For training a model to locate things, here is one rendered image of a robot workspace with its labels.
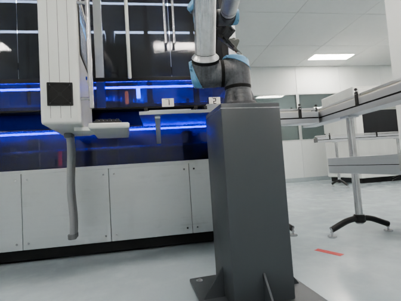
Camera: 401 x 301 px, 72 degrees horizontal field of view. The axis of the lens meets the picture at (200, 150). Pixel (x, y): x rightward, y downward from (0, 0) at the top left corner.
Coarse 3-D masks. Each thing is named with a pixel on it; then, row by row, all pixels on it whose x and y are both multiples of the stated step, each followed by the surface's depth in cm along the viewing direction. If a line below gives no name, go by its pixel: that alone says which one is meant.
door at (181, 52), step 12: (168, 0) 204; (180, 0) 205; (216, 0) 209; (168, 12) 203; (180, 12) 204; (180, 24) 204; (192, 24) 205; (180, 36) 203; (192, 36) 204; (180, 48) 202; (192, 48) 204; (180, 60) 202; (180, 72) 201
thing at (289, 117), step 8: (280, 112) 230; (288, 112) 231; (296, 112) 223; (304, 112) 224; (312, 112) 225; (280, 120) 220; (288, 120) 221; (296, 120) 222; (304, 120) 223; (312, 120) 224
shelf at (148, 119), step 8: (144, 112) 155; (152, 112) 156; (160, 112) 156; (168, 112) 157; (176, 112) 158; (184, 112) 158; (192, 112) 159; (200, 112) 160; (208, 112) 161; (144, 120) 172; (152, 120) 174; (160, 120) 176; (168, 120) 178; (176, 120) 180; (184, 120) 182; (192, 120) 184; (200, 120) 186
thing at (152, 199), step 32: (192, 160) 197; (0, 192) 178; (32, 192) 181; (64, 192) 184; (96, 192) 187; (128, 192) 190; (160, 192) 193; (192, 192) 196; (0, 224) 177; (32, 224) 180; (64, 224) 182; (96, 224) 185; (128, 224) 188; (160, 224) 191
